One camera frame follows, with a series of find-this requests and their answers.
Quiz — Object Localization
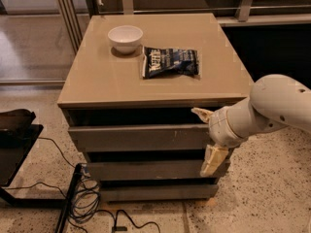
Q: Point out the grey top drawer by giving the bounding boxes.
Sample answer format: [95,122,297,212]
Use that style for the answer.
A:
[68,124,211,152]

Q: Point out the coiled black cables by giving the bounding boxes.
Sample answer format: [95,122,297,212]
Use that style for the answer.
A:
[4,136,161,233]

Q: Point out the black stand with tray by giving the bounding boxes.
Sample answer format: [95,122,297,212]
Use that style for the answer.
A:
[0,109,82,233]

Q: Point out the metal railing frame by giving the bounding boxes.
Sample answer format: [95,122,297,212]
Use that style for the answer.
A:
[56,0,311,50]

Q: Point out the dark blue chip bag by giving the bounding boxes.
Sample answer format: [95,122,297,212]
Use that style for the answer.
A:
[142,47,199,79]

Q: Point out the white ceramic bowl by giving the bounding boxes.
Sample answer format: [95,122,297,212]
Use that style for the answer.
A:
[108,25,143,54]

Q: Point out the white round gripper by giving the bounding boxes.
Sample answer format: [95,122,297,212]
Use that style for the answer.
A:
[191,106,246,178]

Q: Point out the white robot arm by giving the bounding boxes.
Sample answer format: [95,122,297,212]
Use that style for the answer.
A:
[191,75,311,177]

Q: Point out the grey three-drawer cabinet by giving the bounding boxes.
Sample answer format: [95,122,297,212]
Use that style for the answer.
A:
[58,14,253,190]

